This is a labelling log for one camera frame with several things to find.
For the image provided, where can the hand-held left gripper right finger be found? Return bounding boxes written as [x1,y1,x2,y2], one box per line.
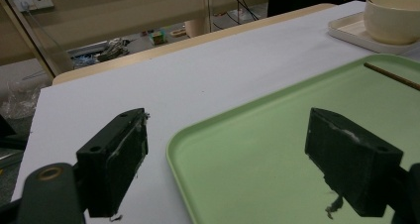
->
[304,107,404,218]

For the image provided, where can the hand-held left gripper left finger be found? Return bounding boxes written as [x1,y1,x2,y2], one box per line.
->
[76,108,149,218]

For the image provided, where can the brown wooden chopstick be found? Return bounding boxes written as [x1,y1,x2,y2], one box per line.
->
[363,63,420,92]
[363,61,420,90]

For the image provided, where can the light green tray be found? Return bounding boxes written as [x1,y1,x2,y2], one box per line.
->
[165,54,420,224]

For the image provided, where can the cream square plate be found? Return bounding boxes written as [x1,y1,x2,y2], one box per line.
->
[327,11,420,56]

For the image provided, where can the cream bowl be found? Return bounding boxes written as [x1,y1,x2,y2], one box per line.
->
[364,0,420,46]

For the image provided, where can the clear plastic bag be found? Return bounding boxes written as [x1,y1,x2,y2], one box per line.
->
[0,81,44,119]

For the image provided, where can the light wooden table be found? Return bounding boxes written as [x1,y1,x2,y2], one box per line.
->
[52,3,336,86]

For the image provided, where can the small box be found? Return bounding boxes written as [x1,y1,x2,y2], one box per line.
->
[148,30,166,46]

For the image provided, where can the beige wooden desk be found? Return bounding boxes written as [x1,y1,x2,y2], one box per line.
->
[0,0,270,79]

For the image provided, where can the power strip with cables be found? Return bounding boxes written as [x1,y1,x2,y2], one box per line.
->
[70,37,132,68]

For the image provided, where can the white wall socket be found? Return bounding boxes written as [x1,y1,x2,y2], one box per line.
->
[11,0,54,13]

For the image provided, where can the hanging black cables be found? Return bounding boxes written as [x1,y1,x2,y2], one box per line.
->
[211,0,261,25]

